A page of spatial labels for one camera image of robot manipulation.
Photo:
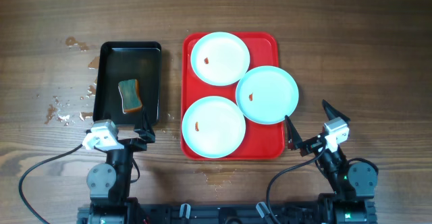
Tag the white plate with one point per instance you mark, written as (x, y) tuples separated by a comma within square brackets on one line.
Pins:
[(220, 58), (213, 127), (267, 94)]

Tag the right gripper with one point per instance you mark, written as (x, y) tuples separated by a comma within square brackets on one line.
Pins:
[(294, 140)]

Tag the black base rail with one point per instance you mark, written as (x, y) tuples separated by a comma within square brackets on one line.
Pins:
[(233, 214)]

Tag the white plate top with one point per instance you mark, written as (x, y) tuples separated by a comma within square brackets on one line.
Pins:
[(220, 58)]

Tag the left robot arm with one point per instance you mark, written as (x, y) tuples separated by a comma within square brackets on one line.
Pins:
[(109, 182)]

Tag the black water tray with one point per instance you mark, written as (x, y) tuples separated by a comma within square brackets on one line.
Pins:
[(122, 60)]

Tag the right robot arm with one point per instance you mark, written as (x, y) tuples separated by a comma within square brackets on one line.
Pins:
[(353, 181)]

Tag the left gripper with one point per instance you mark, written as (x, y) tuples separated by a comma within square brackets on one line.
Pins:
[(144, 132)]

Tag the green orange sponge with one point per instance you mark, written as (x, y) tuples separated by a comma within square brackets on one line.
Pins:
[(129, 93)]

